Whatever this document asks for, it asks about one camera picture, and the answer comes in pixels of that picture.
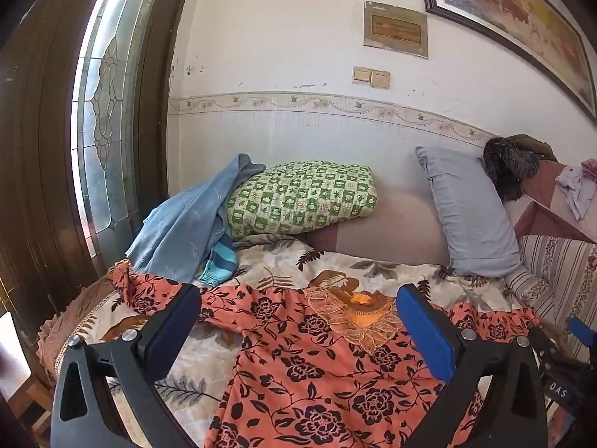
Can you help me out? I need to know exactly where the dark furry cloth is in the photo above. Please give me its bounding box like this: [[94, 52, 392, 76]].
[[482, 136, 542, 202]]

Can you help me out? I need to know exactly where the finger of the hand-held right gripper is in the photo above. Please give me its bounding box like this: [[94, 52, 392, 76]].
[[529, 316, 597, 361]]

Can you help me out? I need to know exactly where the brown lace bed cover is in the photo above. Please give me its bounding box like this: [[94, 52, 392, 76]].
[[37, 275, 122, 379]]

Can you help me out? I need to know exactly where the cream leaf print blanket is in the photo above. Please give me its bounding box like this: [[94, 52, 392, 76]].
[[40, 233, 556, 448]]

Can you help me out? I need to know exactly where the green checkered pillow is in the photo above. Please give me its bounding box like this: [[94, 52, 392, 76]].
[[225, 161, 379, 239]]

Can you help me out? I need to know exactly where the wooden chair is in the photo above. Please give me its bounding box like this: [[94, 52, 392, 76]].
[[0, 310, 52, 448]]

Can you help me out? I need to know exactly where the framed wall plaque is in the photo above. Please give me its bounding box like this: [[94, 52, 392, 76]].
[[363, 1, 429, 59]]

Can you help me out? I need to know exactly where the brown wooden door frame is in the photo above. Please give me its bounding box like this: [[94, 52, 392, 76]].
[[0, 0, 201, 337]]

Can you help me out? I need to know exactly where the light blue cloth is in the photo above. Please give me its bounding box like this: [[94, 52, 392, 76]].
[[126, 153, 266, 285]]

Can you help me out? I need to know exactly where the tall leaded glass window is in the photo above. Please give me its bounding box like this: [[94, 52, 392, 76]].
[[70, 0, 171, 257]]

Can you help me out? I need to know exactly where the pink mattress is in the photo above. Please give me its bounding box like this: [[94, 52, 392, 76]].
[[305, 187, 451, 267]]

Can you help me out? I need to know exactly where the orange floral garment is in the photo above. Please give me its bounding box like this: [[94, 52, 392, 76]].
[[108, 261, 544, 448]]

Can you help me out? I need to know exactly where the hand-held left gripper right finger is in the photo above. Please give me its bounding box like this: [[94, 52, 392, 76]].
[[396, 283, 548, 448]]

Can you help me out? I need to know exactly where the white pink cloth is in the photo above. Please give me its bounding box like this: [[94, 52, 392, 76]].
[[555, 159, 597, 221]]

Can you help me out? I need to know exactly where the grey blue pillow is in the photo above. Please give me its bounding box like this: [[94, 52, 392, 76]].
[[415, 146, 523, 277]]

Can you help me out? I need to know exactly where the olive cloth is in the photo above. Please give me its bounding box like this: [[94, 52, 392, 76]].
[[506, 134, 558, 162]]

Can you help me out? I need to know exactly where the framed painting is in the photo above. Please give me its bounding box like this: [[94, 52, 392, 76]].
[[417, 0, 597, 119]]

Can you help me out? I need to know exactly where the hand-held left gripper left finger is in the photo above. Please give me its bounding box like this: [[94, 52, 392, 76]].
[[50, 283, 202, 448]]

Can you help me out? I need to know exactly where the teal striped cloth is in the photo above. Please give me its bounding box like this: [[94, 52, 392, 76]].
[[198, 238, 241, 286]]

